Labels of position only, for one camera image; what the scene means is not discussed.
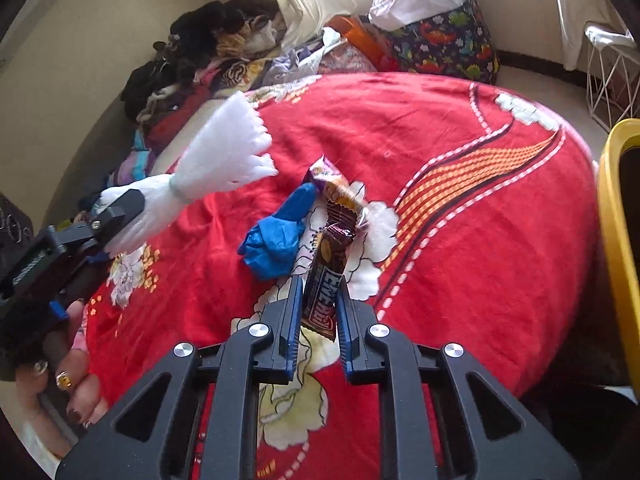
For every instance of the orange bag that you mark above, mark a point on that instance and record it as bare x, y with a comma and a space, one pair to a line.
362, 40

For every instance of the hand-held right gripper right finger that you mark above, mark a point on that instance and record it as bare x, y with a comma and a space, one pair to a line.
346, 345

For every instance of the person's left hand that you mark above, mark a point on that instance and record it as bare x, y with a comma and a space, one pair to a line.
80, 385

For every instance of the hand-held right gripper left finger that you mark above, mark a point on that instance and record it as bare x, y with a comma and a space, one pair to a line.
295, 340

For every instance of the brown snack bar wrapper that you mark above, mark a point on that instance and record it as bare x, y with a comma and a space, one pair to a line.
325, 280

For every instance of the lilac cloth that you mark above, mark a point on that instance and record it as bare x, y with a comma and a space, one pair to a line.
300, 57

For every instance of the dinosaur print fabric basket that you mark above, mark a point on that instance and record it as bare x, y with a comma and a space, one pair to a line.
445, 45

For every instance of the red floral blanket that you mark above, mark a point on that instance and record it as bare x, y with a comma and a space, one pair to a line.
450, 200

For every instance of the yellow rimmed trash bin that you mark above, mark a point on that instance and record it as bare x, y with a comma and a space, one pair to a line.
614, 210

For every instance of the pile of dark clothes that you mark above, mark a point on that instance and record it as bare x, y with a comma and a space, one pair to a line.
200, 50

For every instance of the blue rubber glove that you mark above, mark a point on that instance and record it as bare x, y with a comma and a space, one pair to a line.
275, 245

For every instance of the pink patterned bag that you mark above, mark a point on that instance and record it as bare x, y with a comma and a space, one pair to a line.
347, 62

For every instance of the striped cloth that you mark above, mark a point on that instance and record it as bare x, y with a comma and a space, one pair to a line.
132, 160

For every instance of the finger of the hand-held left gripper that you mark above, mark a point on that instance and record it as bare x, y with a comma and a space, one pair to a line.
117, 215
80, 282

